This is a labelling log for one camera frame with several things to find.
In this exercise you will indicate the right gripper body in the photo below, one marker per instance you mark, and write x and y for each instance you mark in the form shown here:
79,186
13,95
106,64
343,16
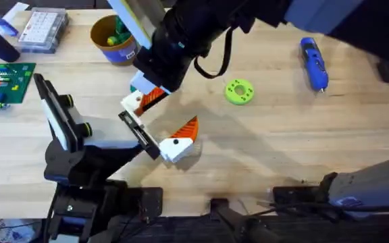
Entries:
181,37

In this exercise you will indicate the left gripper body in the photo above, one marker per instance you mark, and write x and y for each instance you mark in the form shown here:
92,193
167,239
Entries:
113,133

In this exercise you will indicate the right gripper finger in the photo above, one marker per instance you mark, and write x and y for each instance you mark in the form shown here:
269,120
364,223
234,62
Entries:
152,98

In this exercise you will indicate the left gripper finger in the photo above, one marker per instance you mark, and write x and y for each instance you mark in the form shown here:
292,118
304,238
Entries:
177,148
130,103

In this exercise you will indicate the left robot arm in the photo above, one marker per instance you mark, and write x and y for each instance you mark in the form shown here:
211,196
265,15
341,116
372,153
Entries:
90,209

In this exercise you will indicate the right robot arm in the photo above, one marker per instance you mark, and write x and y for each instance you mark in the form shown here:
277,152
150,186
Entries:
366,185

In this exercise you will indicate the blue electric screwdriver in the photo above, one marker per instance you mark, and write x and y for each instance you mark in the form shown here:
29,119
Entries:
312,64

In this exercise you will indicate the right wrist upright plate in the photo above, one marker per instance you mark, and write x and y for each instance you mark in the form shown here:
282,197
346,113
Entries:
133,20

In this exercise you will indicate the wrist upright plate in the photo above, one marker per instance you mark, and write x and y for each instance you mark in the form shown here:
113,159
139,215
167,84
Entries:
57,114
133,20

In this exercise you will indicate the brown tub with toys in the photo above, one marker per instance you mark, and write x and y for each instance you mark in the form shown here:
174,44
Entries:
118,54

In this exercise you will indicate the left wrist upright plate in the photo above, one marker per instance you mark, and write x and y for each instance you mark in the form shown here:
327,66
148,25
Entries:
57,114

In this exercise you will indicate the green disc with holes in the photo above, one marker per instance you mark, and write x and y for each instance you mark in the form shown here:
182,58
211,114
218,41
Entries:
231,96

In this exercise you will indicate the clear plastic parts box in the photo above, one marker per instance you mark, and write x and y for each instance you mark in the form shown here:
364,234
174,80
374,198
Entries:
42,28

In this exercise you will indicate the green board with blocks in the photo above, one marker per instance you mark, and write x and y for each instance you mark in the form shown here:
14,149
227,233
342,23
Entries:
5,84

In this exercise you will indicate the white paper sheet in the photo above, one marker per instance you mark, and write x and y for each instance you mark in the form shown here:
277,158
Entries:
17,10

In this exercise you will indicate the patterned cloth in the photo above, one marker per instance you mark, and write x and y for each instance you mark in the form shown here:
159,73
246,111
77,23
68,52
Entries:
2,233

